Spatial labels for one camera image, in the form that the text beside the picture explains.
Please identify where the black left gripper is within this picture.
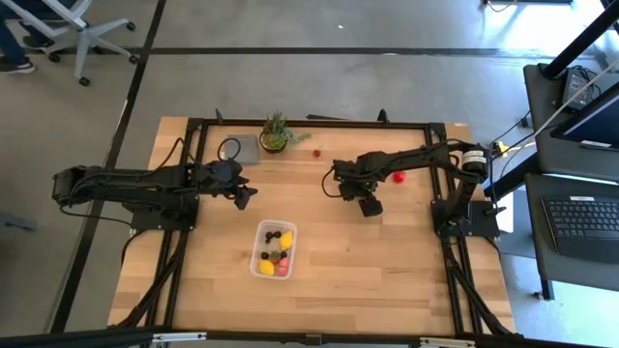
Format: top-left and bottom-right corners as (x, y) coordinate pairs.
(195, 160), (259, 211)

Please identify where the person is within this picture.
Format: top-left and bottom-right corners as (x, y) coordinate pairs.
(0, 0), (55, 76)

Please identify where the silver metal bracket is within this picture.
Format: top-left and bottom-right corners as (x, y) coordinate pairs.
(151, 331), (208, 344)
(419, 336), (478, 348)

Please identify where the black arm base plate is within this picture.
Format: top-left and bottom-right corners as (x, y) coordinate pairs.
(430, 198), (502, 239)
(129, 192), (200, 232)

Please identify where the potted succulent plant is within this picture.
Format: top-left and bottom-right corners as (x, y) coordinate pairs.
(258, 110), (313, 155)

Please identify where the white office chair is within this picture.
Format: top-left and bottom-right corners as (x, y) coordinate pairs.
(14, 0), (140, 88)

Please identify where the clear plastic tupperware container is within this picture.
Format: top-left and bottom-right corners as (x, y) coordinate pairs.
(250, 219), (298, 281)

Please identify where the grey square pad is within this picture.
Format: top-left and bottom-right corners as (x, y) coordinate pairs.
(225, 133), (262, 166)

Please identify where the black cable loop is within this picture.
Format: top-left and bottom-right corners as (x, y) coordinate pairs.
(217, 137), (242, 162)

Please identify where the black keyboard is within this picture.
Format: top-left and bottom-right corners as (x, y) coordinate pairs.
(541, 194), (619, 265)

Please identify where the white cable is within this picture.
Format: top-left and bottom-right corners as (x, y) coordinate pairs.
(502, 60), (619, 168)

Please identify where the black aluminium table frame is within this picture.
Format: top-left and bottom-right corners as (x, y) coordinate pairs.
(113, 108), (516, 347)

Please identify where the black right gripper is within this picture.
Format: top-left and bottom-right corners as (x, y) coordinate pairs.
(332, 159), (388, 218)

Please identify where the computer monitor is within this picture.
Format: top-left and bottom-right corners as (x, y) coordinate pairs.
(550, 80), (619, 152)

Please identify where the black frame crossbar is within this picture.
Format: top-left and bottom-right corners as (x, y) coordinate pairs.
(0, 326), (619, 348)

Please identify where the black computer cart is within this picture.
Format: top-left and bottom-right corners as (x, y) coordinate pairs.
(523, 62), (619, 175)

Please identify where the black power brick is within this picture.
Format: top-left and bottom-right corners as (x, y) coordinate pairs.
(562, 67), (600, 112)

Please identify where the black pole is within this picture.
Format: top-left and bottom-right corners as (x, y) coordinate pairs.
(541, 0), (619, 81)

